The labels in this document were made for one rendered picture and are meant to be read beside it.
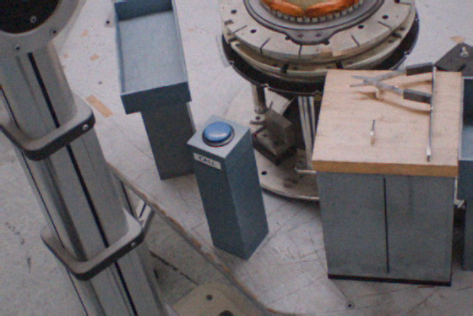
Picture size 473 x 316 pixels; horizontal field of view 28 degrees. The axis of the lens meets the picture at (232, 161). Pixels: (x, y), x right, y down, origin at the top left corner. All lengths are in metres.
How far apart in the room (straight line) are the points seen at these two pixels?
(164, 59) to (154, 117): 0.10
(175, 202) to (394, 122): 0.49
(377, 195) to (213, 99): 0.59
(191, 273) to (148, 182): 0.87
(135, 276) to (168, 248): 1.11
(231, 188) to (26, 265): 1.37
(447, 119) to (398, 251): 0.23
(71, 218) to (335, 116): 0.41
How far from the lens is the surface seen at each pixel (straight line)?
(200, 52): 1.97
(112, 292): 1.53
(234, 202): 1.47
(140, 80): 1.56
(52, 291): 2.65
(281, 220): 1.63
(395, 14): 1.50
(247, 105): 1.80
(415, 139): 1.34
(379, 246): 1.46
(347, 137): 1.35
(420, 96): 1.36
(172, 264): 2.61
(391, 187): 1.36
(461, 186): 1.36
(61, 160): 1.32
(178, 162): 1.70
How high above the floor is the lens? 2.03
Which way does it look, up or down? 46 degrees down
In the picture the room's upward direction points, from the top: 12 degrees counter-clockwise
